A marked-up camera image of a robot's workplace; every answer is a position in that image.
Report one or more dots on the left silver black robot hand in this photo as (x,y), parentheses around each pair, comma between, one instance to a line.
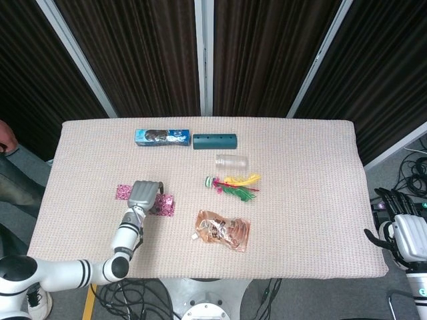
(143,195)

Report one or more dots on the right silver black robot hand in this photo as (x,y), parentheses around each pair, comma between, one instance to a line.
(413,240)

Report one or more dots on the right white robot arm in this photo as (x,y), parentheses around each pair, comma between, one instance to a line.
(418,293)

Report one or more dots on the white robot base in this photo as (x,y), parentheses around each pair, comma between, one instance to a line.
(207,300)

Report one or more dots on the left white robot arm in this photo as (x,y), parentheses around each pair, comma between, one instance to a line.
(128,233)

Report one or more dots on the person's bare hand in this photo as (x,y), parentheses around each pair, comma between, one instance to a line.
(6,135)

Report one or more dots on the black power strip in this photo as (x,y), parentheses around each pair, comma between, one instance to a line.
(423,205)

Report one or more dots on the blue cookie box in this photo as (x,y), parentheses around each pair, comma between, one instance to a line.
(160,138)

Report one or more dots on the orange spouted drink pouch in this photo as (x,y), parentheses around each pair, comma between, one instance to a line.
(221,231)

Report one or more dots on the teal half-round holder block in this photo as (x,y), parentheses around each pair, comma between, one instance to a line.
(215,142)

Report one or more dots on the clear plastic jar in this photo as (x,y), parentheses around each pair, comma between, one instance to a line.
(231,162)

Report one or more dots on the colourful feather shuttlecock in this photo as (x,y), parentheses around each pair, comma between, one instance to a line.
(238,191)

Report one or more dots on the beige woven tablecloth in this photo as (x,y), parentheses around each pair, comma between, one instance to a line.
(300,200)

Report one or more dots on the yellow floor tape strip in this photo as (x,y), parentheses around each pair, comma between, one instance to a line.
(89,303)

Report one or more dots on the person's dark trouser leg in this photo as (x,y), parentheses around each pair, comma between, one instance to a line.
(16,183)

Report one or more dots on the dark brown pleated curtain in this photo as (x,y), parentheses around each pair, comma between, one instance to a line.
(267,56)
(140,56)
(383,66)
(30,83)

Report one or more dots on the white sneaker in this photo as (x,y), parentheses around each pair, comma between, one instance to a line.
(41,306)

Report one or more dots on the grey partition frame post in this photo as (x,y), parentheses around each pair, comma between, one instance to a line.
(393,146)
(320,56)
(76,56)
(204,56)

